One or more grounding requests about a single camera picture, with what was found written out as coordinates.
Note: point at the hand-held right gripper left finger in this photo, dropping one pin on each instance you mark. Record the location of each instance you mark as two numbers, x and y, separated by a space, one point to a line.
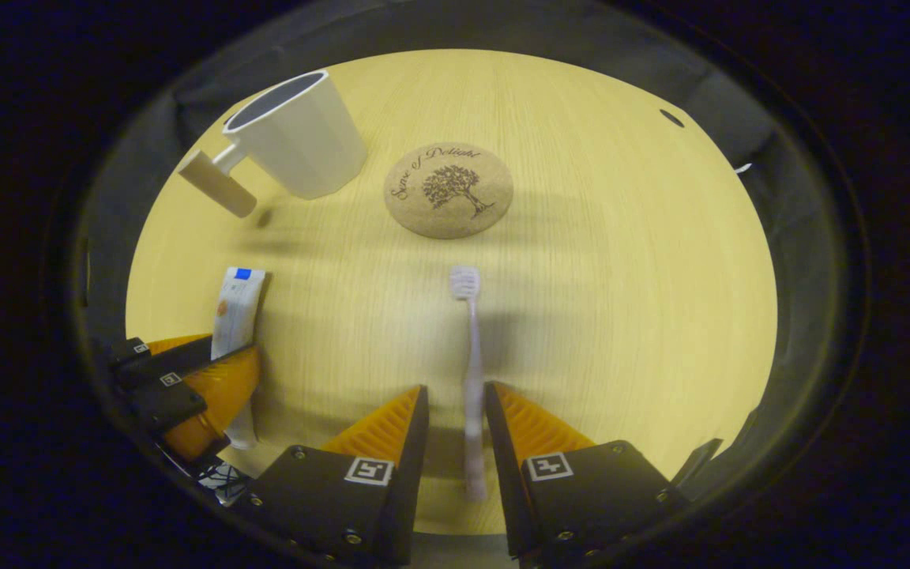
411 474

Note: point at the dark desk grommet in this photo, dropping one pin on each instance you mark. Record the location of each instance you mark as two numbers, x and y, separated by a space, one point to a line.
671 118

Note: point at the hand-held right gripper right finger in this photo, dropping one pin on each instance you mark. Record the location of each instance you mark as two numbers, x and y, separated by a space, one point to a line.
502 474

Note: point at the light wooden desktop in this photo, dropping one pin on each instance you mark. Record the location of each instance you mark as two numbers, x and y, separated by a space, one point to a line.
621 316

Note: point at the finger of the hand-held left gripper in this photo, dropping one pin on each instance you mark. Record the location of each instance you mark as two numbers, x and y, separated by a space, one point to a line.
210 395
163 352

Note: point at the black desk bracket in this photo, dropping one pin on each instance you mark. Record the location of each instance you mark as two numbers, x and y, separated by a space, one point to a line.
696 465

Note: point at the white toothpaste tube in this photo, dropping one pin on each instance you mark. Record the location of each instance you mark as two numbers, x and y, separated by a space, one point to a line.
235 312

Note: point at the white toothbrush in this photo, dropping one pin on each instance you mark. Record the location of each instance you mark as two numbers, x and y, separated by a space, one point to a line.
472 356

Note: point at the white patterned object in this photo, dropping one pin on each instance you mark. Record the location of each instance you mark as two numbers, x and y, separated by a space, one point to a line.
223 480

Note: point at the round cork coaster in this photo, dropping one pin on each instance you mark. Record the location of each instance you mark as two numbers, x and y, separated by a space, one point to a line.
423 213

